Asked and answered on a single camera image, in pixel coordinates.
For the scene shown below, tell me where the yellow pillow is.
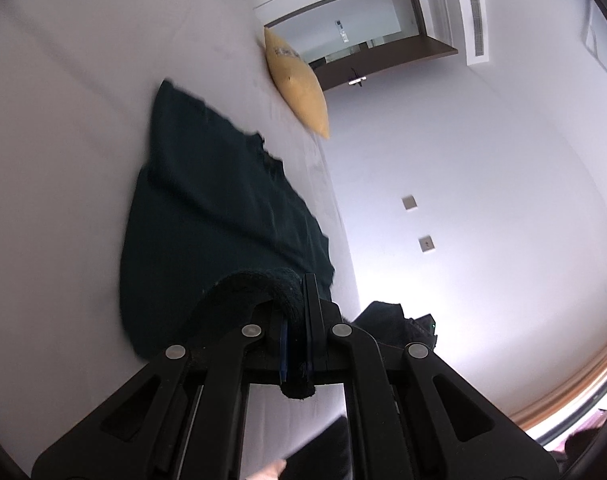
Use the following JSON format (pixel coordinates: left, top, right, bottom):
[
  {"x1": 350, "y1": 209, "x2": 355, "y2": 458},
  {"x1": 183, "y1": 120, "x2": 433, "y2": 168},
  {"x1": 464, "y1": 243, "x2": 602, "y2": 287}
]
[{"x1": 263, "y1": 26, "x2": 331, "y2": 140}]

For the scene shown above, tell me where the bed with white sheet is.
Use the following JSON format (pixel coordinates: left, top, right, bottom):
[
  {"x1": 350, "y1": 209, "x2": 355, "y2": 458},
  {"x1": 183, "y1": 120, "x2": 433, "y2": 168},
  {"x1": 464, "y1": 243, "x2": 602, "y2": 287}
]
[{"x1": 0, "y1": 0, "x2": 364, "y2": 480}]

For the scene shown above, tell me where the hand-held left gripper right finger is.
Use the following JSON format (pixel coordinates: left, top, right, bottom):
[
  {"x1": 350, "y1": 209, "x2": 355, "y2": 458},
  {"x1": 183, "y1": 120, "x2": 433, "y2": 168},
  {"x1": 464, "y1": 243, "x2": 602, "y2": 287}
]
[{"x1": 302, "y1": 273, "x2": 559, "y2": 480}]

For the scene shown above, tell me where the brown door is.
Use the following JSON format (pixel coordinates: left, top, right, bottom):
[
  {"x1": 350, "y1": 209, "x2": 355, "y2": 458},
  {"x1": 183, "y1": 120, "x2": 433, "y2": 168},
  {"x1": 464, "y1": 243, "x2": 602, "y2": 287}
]
[{"x1": 311, "y1": 35, "x2": 459, "y2": 92}]

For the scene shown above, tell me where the dark green sweater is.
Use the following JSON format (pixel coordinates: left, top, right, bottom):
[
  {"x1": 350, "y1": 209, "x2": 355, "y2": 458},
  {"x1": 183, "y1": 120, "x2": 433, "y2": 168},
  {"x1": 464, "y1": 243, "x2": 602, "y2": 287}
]
[{"x1": 119, "y1": 78, "x2": 419, "y2": 402}]

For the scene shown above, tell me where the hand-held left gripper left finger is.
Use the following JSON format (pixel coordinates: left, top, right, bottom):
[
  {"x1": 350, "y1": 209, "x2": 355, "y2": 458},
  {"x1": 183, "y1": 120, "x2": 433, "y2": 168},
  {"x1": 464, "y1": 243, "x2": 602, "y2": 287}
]
[{"x1": 30, "y1": 292, "x2": 290, "y2": 480}]

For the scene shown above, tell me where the white air vent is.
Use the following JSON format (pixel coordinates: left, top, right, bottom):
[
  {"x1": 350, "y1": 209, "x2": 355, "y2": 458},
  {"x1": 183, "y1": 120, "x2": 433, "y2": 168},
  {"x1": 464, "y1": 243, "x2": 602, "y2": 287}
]
[{"x1": 466, "y1": 0, "x2": 487, "y2": 59}]

